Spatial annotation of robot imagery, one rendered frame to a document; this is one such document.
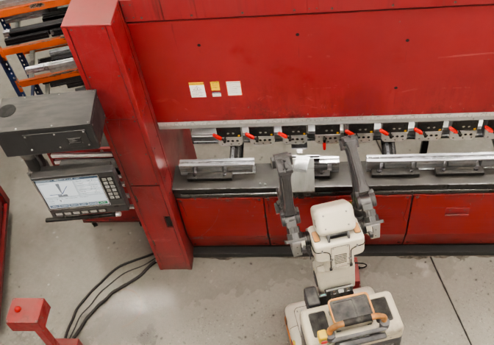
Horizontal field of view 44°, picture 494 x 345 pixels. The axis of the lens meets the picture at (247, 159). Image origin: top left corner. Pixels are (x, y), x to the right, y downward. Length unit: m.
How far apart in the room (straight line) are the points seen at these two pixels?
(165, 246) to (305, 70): 1.78
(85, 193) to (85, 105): 0.56
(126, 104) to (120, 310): 1.85
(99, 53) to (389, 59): 1.50
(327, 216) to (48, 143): 1.47
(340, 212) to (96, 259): 2.36
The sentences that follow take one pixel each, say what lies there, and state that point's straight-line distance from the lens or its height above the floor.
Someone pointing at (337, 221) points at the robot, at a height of 1.34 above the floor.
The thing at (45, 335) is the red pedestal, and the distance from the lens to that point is 4.20.
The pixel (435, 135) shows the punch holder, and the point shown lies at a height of 1.21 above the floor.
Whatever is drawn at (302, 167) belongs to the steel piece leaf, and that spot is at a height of 1.00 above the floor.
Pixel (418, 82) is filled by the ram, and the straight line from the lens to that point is 3.48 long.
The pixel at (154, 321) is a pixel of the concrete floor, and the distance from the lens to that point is 4.57.
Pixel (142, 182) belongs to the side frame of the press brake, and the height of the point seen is 1.09.
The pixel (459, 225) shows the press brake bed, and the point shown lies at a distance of 4.43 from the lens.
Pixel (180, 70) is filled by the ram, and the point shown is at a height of 1.81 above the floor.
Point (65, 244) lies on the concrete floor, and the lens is 5.14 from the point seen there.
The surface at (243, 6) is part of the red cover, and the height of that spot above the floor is 2.22.
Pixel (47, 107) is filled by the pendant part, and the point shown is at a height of 1.95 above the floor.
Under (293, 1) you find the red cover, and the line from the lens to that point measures 3.06.
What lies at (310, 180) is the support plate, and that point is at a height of 1.00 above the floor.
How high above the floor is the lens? 4.00
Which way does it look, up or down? 49 degrees down
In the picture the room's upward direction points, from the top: 9 degrees counter-clockwise
